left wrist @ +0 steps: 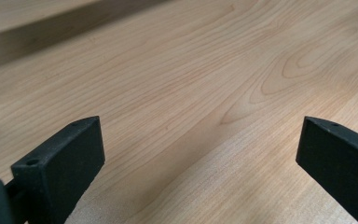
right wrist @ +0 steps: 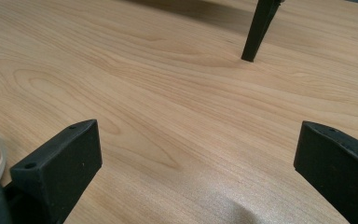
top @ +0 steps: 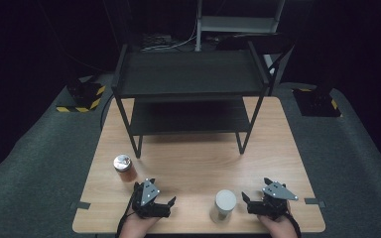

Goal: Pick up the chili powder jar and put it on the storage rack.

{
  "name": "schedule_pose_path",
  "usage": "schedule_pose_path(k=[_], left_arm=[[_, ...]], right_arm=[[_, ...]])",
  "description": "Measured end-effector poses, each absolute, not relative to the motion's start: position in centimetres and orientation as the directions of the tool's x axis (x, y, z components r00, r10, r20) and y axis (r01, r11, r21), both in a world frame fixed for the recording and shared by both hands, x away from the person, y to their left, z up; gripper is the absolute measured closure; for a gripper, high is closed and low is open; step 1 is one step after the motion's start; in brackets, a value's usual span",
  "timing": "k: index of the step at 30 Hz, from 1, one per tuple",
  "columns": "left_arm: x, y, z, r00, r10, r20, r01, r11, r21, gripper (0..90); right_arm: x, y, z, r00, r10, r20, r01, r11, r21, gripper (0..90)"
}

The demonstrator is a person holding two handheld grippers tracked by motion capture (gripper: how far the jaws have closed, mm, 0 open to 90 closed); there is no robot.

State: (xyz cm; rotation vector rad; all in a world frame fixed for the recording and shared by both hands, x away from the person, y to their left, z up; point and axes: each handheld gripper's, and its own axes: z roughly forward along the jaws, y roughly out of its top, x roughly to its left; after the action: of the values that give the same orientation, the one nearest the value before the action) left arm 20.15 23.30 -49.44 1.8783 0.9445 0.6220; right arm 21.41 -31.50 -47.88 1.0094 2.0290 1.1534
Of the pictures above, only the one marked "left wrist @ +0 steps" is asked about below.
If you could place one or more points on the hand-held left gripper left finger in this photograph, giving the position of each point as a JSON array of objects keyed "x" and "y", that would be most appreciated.
[{"x": 59, "y": 168}]

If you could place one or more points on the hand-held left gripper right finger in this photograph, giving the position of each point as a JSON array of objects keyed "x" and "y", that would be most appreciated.
[{"x": 338, "y": 158}]

